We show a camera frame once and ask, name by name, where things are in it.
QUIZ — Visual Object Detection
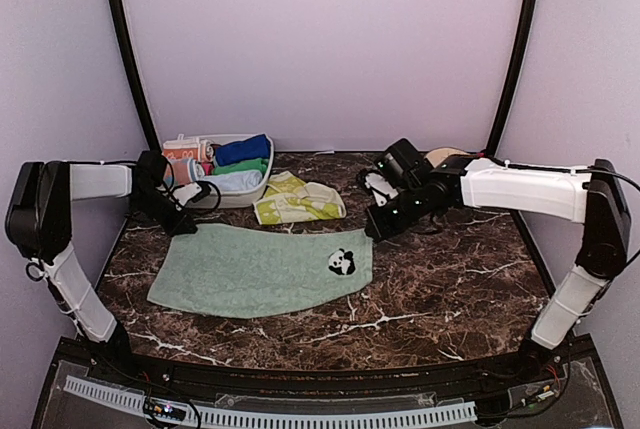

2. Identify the pale blue rolled towel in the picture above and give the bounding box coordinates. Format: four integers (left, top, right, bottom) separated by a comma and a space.
202, 169, 263, 193

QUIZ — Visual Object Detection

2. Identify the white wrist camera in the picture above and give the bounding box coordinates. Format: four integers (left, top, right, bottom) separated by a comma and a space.
172, 181, 211, 207
363, 171, 398, 207

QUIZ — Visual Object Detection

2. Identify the left black frame post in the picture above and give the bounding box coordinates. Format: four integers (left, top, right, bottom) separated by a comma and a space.
108, 0, 161, 150

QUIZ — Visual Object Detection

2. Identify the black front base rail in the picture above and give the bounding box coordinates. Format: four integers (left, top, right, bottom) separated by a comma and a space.
49, 336, 596, 400

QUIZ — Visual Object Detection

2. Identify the white plastic basket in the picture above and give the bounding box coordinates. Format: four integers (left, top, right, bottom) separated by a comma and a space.
169, 134, 274, 209

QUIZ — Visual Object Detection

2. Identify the sage green towel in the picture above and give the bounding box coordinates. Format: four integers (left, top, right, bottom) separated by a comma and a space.
147, 224, 373, 319

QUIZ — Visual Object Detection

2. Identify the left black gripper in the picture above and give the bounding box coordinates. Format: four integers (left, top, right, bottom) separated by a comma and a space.
128, 189, 196, 238

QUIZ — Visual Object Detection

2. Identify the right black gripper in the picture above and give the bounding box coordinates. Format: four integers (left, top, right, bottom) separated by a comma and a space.
364, 184, 428, 243

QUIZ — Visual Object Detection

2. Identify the pink red rolled towel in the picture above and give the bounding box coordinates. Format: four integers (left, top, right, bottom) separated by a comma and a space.
200, 142, 217, 175

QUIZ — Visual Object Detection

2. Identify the cream bird-pattern plate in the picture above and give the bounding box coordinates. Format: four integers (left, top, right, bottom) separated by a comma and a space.
424, 147, 469, 167

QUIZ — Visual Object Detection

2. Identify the green rolled towel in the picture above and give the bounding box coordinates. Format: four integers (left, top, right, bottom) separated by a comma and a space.
212, 158, 269, 175

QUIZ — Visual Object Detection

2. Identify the right black frame post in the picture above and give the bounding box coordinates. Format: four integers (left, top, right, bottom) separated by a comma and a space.
485, 0, 537, 156

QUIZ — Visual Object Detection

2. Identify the white slotted cable duct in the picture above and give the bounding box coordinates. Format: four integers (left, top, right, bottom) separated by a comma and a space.
63, 376, 478, 428

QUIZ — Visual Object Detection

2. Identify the orange blue rolled towel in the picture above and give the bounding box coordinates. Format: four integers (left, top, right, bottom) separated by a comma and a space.
164, 158, 206, 187

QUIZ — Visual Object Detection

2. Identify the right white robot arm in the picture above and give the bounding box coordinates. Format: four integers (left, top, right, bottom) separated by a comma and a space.
365, 139, 634, 383

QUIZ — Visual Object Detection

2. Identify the orange patterned rolled towel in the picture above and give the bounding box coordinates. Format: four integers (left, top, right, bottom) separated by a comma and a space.
162, 134, 212, 161

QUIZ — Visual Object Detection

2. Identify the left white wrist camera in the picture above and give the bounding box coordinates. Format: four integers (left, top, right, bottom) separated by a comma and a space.
172, 181, 211, 207

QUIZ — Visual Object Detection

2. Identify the yellow-green patterned towel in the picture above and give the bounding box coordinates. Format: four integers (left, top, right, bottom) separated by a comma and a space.
253, 171, 347, 225

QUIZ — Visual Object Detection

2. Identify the black frame post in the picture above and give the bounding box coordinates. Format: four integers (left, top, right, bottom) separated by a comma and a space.
108, 0, 161, 150
485, 0, 537, 156

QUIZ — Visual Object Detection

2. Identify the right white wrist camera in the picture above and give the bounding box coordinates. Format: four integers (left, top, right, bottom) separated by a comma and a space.
363, 171, 398, 207

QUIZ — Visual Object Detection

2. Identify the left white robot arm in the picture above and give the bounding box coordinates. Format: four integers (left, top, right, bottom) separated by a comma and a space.
5, 151, 208, 344

